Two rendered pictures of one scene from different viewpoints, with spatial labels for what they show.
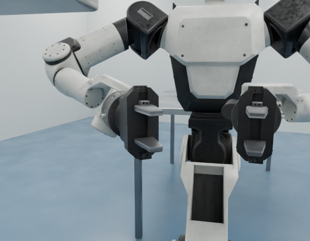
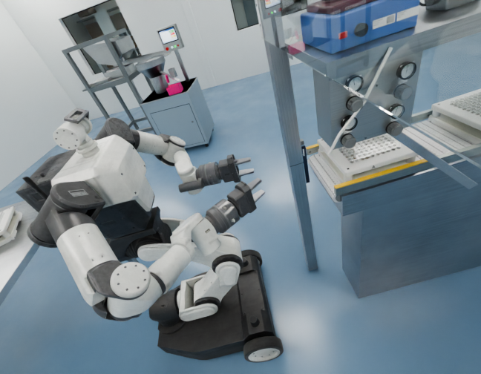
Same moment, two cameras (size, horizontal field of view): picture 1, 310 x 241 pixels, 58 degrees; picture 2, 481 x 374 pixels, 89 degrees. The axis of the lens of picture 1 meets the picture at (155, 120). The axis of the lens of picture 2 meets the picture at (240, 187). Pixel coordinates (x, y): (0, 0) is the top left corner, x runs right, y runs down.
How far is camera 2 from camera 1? 95 cm
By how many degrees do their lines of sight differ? 89
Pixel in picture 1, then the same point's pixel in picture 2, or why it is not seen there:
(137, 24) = (93, 202)
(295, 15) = (126, 130)
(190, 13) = (111, 162)
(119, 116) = (240, 208)
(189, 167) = not seen: hidden behind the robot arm
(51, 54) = (142, 278)
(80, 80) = (179, 252)
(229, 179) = not seen: hidden behind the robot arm
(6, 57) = not seen: outside the picture
